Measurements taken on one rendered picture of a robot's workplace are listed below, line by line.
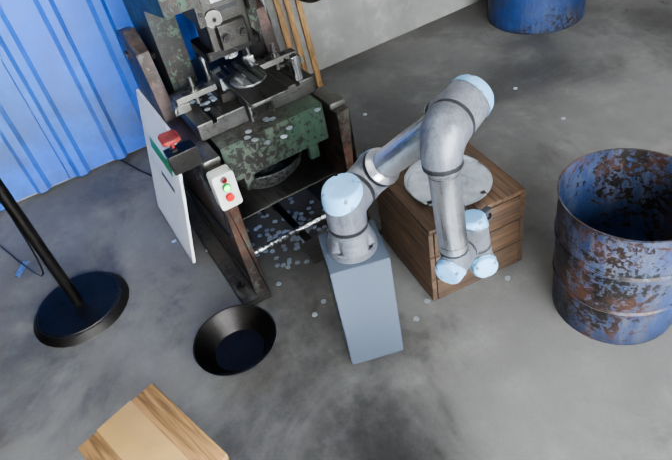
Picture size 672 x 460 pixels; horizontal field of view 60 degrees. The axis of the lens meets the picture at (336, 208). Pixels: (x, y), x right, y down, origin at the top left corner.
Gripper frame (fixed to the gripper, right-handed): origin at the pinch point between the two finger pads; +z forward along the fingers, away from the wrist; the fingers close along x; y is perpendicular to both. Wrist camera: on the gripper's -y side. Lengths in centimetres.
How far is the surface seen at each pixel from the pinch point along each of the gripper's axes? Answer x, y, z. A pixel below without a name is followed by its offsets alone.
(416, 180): 1.4, 7.8, 17.7
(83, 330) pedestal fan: 36, 142, 20
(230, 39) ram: -56, 59, 35
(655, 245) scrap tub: -4, -40, -45
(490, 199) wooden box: 4.1, -12.8, 0.8
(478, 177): 1.7, -12.6, 11.4
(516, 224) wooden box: 18.8, -22.8, 2.6
